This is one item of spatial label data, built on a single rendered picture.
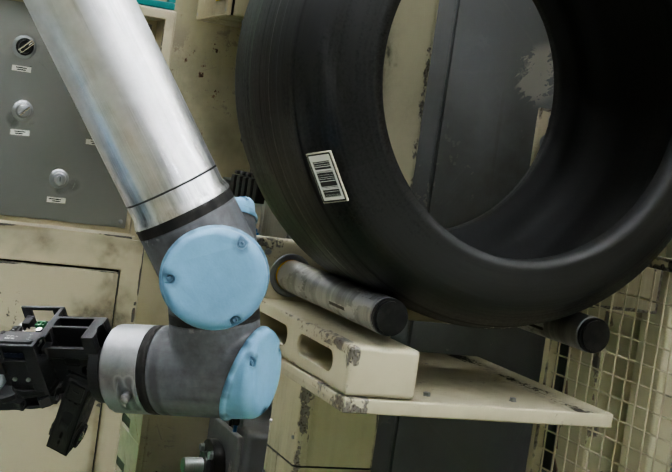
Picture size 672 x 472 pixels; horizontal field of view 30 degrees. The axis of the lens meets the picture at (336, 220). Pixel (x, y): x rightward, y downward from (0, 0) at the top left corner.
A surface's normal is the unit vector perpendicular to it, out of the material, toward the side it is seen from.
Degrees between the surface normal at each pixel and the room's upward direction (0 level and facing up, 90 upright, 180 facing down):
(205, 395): 112
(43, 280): 90
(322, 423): 90
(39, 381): 120
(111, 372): 86
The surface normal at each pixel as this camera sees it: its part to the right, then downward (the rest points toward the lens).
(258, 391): 0.95, 0.09
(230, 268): 0.15, 0.18
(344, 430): 0.37, 0.10
